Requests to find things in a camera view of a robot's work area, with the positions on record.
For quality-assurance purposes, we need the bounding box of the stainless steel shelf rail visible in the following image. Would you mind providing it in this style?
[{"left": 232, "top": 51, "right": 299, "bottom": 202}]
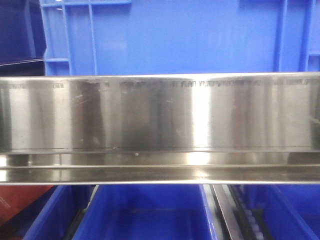
[{"left": 0, "top": 72, "right": 320, "bottom": 185}]

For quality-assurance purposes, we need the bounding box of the metal roller track divider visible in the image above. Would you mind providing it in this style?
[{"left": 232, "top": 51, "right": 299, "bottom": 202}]
[{"left": 203, "top": 184, "right": 273, "bottom": 240}]

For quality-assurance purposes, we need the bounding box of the blue bin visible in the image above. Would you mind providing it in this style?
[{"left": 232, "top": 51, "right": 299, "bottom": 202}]
[
  {"left": 73, "top": 184, "right": 217, "bottom": 240},
  {"left": 22, "top": 185, "right": 93, "bottom": 240},
  {"left": 240, "top": 184, "right": 320, "bottom": 240}
]

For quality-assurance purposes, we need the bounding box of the blue lower middle bin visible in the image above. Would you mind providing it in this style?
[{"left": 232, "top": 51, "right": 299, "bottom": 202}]
[{"left": 73, "top": 184, "right": 217, "bottom": 240}]

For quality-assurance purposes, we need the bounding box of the red box lower left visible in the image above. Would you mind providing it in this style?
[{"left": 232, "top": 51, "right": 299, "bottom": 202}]
[{"left": 0, "top": 185, "right": 53, "bottom": 225}]

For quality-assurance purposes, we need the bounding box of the blue lower left bin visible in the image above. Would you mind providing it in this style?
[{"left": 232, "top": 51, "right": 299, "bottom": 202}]
[{"left": 22, "top": 185, "right": 93, "bottom": 240}]

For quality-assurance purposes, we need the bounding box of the dark blue crate left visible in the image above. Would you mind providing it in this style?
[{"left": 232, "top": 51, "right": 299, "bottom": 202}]
[{"left": 0, "top": 0, "right": 46, "bottom": 64}]

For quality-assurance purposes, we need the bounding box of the blue upper shelf crate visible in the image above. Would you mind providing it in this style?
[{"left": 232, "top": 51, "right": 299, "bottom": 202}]
[{"left": 40, "top": 0, "right": 320, "bottom": 76}]

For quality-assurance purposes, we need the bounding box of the blue lower right bin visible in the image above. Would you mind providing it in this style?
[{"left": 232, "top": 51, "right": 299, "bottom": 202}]
[{"left": 240, "top": 184, "right": 320, "bottom": 240}]

